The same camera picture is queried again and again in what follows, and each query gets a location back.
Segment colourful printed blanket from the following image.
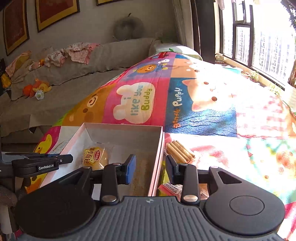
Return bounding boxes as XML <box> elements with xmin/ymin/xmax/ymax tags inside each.
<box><xmin>25</xmin><ymin>50</ymin><xmax>296</xmax><ymax>241</ymax></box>

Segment yellow-green packet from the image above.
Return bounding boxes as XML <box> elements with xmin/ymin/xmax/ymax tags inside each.
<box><xmin>158</xmin><ymin>161</ymin><xmax>170</xmax><ymax>187</ymax></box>

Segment small potted plant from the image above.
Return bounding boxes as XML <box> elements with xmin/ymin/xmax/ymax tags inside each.
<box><xmin>240</xmin><ymin>70</ymin><xmax>260</xmax><ymax>82</ymax></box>

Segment white and green pillow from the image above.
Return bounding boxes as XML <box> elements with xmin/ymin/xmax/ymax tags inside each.
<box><xmin>149</xmin><ymin>40</ymin><xmax>203</xmax><ymax>61</ymax></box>

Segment small framed picture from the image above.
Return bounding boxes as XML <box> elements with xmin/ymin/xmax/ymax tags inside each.
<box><xmin>96</xmin><ymin>0</ymin><xmax>121</xmax><ymax>6</ymax></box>

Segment large framed red picture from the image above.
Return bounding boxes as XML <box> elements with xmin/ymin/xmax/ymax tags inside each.
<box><xmin>2</xmin><ymin>0</ymin><xmax>30</xmax><ymax>56</ymax></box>

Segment pink and yellow cloth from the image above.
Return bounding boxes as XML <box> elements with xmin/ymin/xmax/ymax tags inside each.
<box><xmin>5</xmin><ymin>50</ymin><xmax>32</xmax><ymax>77</ymax></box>

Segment biscuit sticks packet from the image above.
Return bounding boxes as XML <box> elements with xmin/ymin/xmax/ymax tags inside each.
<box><xmin>165</xmin><ymin>139</ymin><xmax>197</xmax><ymax>164</ymax></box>

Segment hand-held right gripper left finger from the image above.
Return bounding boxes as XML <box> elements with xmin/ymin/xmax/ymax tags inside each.
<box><xmin>55</xmin><ymin>155</ymin><xmax>137</xmax><ymax>205</ymax></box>

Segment pink snack packet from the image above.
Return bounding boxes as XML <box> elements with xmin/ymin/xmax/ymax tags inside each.
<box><xmin>158</xmin><ymin>182</ymin><xmax>208</xmax><ymax>200</ymax></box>

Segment yellow bread packet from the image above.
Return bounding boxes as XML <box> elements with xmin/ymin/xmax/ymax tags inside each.
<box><xmin>81</xmin><ymin>148</ymin><xmax>109</xmax><ymax>170</ymax></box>

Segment wide framed red picture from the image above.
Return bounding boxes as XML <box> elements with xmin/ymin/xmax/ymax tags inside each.
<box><xmin>35</xmin><ymin>0</ymin><xmax>80</xmax><ymax>33</ymax></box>

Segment pink cardboard box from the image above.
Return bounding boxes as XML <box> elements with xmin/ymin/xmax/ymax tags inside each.
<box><xmin>39</xmin><ymin>123</ymin><xmax>165</xmax><ymax>197</ymax></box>

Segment dark framed window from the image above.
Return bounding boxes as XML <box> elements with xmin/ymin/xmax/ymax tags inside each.
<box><xmin>219</xmin><ymin>0</ymin><xmax>296</xmax><ymax>89</ymax></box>

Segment beige curtain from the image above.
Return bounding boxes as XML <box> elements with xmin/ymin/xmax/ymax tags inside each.
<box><xmin>172</xmin><ymin>0</ymin><xmax>223</xmax><ymax>65</ymax></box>

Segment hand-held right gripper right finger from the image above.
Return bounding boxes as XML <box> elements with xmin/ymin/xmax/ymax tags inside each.
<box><xmin>165</xmin><ymin>155</ymin><xmax>243</xmax><ymax>205</ymax></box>

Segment orange plush toy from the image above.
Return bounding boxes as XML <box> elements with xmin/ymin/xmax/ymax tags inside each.
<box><xmin>23</xmin><ymin>79</ymin><xmax>53</xmax><ymax>99</ymax></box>

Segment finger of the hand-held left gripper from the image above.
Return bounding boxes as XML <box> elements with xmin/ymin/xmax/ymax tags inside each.
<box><xmin>5</xmin><ymin>152</ymin><xmax>61</xmax><ymax>160</ymax></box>
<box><xmin>11</xmin><ymin>154</ymin><xmax>73</xmax><ymax>178</ymax></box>

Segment small pink plush toy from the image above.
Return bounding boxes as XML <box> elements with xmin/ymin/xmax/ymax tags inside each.
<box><xmin>28</xmin><ymin>59</ymin><xmax>46</xmax><ymax>71</ymax></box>

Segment pink floral clothes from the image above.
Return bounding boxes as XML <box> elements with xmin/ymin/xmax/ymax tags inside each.
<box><xmin>47</xmin><ymin>42</ymin><xmax>100</xmax><ymax>67</ymax></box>

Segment yellow plush toy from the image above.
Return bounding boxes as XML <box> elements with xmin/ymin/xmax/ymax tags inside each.
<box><xmin>1</xmin><ymin>73</ymin><xmax>12</xmax><ymax>89</ymax></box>

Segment grey sofa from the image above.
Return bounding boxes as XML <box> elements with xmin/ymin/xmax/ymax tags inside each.
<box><xmin>0</xmin><ymin>38</ymin><xmax>162</xmax><ymax>145</ymax></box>

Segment grey neck pillow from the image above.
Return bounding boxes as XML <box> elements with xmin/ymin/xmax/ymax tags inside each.
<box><xmin>114</xmin><ymin>13</ymin><xmax>145</xmax><ymax>41</ymax></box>

